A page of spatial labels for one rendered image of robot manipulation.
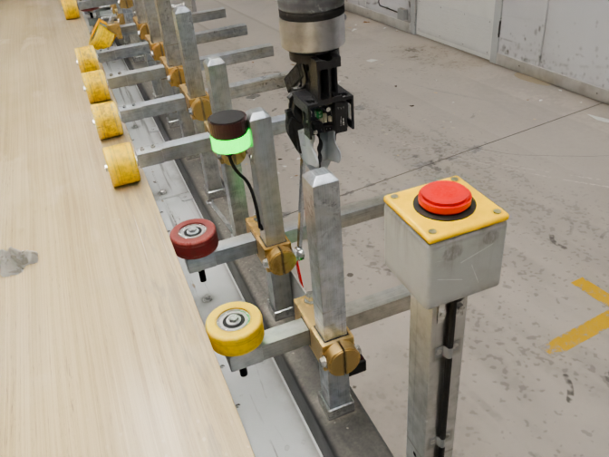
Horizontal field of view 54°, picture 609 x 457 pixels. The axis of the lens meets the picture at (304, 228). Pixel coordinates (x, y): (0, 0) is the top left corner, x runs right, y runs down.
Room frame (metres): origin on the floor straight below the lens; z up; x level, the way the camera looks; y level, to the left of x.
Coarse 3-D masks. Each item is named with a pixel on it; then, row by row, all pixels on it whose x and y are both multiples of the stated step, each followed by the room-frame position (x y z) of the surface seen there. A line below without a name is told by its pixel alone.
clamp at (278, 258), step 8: (248, 224) 0.93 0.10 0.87; (256, 224) 0.92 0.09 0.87; (248, 232) 0.93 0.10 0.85; (256, 232) 0.90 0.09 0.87; (256, 240) 0.88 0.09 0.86; (288, 240) 0.86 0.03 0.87; (264, 248) 0.85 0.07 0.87; (272, 248) 0.85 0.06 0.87; (280, 248) 0.84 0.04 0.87; (288, 248) 0.85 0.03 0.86; (264, 256) 0.85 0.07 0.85; (272, 256) 0.83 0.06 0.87; (280, 256) 0.83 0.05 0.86; (288, 256) 0.83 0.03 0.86; (264, 264) 0.83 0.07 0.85; (272, 264) 0.82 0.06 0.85; (280, 264) 0.83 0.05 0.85; (288, 264) 0.83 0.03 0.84; (272, 272) 0.83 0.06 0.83; (280, 272) 0.83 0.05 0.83; (288, 272) 0.83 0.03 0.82
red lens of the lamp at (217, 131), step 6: (246, 120) 0.86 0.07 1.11; (210, 126) 0.84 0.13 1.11; (216, 126) 0.83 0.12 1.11; (222, 126) 0.83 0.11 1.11; (228, 126) 0.83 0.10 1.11; (234, 126) 0.83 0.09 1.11; (240, 126) 0.84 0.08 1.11; (246, 126) 0.85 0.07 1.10; (210, 132) 0.84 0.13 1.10; (216, 132) 0.83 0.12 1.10; (222, 132) 0.83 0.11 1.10; (228, 132) 0.83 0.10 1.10; (234, 132) 0.83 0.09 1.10; (240, 132) 0.83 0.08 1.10; (216, 138) 0.83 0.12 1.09; (222, 138) 0.83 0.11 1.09; (228, 138) 0.83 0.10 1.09
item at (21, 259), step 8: (8, 248) 0.85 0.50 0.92; (0, 256) 0.84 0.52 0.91; (8, 256) 0.84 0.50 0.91; (16, 256) 0.83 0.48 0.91; (24, 256) 0.83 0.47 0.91; (32, 256) 0.83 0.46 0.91; (0, 264) 0.82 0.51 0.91; (8, 264) 0.81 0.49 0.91; (16, 264) 0.81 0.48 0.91; (24, 264) 0.82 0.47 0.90; (0, 272) 0.80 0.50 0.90; (8, 272) 0.80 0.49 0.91; (16, 272) 0.80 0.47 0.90
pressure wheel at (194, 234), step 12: (180, 228) 0.88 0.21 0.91; (192, 228) 0.87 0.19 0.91; (204, 228) 0.87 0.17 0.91; (216, 228) 0.87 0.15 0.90; (180, 240) 0.84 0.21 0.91; (192, 240) 0.84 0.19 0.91; (204, 240) 0.84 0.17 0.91; (216, 240) 0.86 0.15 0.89; (180, 252) 0.83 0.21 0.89; (192, 252) 0.83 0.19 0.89; (204, 252) 0.83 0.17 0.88; (204, 276) 0.86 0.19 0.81
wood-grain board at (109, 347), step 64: (0, 0) 2.97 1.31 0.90; (0, 64) 1.96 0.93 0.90; (64, 64) 1.90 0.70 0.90; (0, 128) 1.42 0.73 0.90; (64, 128) 1.39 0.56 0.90; (0, 192) 1.08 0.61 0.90; (64, 192) 1.06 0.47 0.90; (128, 192) 1.03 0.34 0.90; (64, 256) 0.84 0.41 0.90; (128, 256) 0.82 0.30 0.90; (0, 320) 0.68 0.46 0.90; (64, 320) 0.67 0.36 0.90; (128, 320) 0.66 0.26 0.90; (192, 320) 0.64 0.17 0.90; (0, 384) 0.55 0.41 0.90; (64, 384) 0.54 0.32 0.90; (128, 384) 0.53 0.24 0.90; (192, 384) 0.52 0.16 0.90; (0, 448) 0.46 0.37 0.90; (64, 448) 0.45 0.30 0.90; (128, 448) 0.44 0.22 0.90; (192, 448) 0.43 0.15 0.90
